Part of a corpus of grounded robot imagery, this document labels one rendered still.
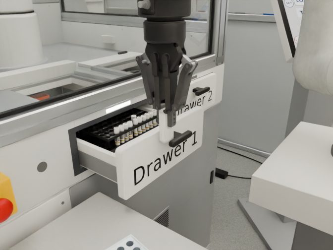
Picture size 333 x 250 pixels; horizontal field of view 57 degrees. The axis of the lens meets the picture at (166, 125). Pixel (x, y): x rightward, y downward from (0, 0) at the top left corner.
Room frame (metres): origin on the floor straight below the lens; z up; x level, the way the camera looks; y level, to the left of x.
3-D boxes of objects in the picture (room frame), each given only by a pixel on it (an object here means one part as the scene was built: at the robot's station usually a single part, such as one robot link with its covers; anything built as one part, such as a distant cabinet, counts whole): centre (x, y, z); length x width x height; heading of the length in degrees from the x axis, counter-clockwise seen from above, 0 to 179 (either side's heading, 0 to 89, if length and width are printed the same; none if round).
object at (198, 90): (0.92, -0.10, 0.91); 0.07 x 0.04 x 0.01; 143
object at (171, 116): (0.55, -0.02, 0.97); 0.03 x 0.01 x 0.05; 53
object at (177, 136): (0.58, -0.02, 0.91); 0.07 x 0.04 x 0.01; 143
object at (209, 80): (0.93, -0.08, 0.87); 0.29 x 0.02 x 0.11; 143
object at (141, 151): (0.60, 0.00, 0.87); 0.29 x 0.02 x 0.11; 143
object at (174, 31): (0.56, 0.00, 1.10); 0.08 x 0.07 x 0.09; 53
